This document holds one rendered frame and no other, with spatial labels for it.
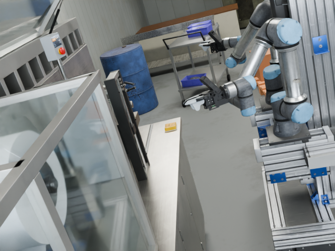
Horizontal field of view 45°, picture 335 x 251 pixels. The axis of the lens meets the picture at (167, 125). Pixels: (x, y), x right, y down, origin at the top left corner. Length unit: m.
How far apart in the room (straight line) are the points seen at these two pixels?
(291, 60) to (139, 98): 3.80
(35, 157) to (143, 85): 4.90
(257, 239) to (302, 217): 0.39
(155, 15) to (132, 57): 5.48
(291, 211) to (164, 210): 1.19
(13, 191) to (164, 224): 1.06
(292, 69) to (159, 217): 0.96
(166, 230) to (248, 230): 1.42
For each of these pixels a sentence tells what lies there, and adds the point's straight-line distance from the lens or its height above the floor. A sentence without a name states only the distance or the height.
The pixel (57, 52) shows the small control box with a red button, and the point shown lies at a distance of 1.73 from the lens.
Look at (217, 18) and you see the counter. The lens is 8.08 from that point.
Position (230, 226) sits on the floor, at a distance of 3.07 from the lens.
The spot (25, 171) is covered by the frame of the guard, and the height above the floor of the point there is 1.60.
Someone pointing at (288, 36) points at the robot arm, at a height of 1.39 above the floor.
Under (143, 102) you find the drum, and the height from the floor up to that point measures 0.16.
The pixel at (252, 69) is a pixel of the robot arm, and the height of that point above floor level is 1.24.
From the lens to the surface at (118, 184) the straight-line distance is 1.27.
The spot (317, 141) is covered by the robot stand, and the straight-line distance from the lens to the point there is 2.36.
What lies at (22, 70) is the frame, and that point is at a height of 1.54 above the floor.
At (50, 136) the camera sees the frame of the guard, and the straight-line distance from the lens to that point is 0.86.
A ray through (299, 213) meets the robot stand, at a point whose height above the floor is 0.21.
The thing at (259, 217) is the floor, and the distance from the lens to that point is 3.10.
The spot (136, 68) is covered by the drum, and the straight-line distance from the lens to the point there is 5.57.
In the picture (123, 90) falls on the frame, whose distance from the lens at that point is 2.02.
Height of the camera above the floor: 1.86
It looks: 21 degrees down
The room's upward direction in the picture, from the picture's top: 16 degrees counter-clockwise
